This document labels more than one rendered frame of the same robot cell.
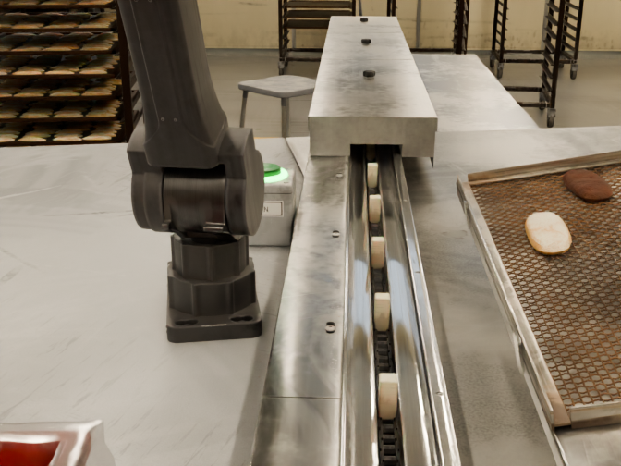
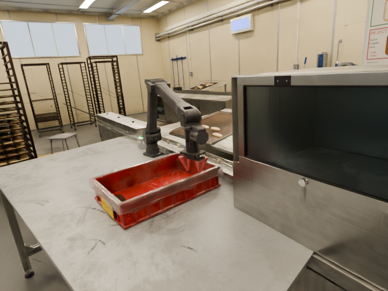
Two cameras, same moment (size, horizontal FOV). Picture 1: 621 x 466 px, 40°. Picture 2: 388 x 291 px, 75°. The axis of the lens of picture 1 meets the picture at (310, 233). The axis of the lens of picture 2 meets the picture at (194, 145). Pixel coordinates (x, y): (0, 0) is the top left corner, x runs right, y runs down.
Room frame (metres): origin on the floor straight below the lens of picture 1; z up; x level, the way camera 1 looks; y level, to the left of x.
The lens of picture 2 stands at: (-0.69, 0.81, 1.33)
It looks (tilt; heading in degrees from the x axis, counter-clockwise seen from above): 16 degrees down; 324
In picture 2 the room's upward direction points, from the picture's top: 4 degrees counter-clockwise
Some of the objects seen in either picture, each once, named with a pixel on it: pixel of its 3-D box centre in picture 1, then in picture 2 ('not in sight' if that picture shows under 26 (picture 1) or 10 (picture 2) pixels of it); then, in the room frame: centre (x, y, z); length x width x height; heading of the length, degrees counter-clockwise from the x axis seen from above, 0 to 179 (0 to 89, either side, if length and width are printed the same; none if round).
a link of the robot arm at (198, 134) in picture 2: not in sight; (196, 127); (0.12, 0.20, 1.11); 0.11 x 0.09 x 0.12; 170
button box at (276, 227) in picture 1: (266, 219); (144, 144); (0.96, 0.05, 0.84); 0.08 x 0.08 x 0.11; 87
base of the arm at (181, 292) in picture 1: (211, 273); (152, 148); (0.75, 0.09, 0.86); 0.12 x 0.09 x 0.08; 8
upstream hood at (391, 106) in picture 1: (366, 65); (121, 121); (1.78, -0.12, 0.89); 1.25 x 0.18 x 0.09; 177
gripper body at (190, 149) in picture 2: not in sight; (192, 146); (0.16, 0.20, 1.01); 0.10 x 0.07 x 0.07; 12
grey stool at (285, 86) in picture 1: (286, 130); (66, 148); (3.93, 0.12, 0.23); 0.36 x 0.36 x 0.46; 44
